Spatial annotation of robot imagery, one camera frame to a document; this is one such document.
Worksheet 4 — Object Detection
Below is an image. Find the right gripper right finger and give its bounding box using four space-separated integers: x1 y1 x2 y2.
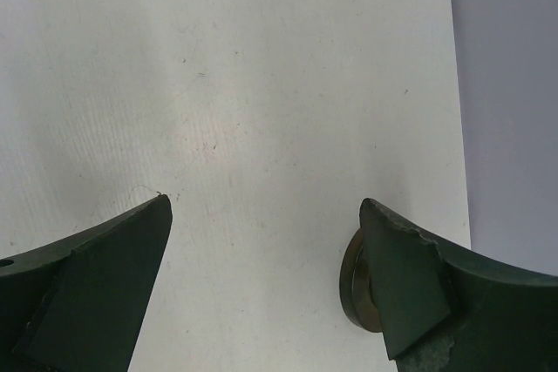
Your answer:
359 199 557 371

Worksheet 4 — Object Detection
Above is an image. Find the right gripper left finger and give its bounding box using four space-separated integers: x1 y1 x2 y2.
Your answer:
1 195 173 371

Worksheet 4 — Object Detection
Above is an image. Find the brown mannequin stand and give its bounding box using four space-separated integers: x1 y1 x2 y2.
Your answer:
339 229 383 333

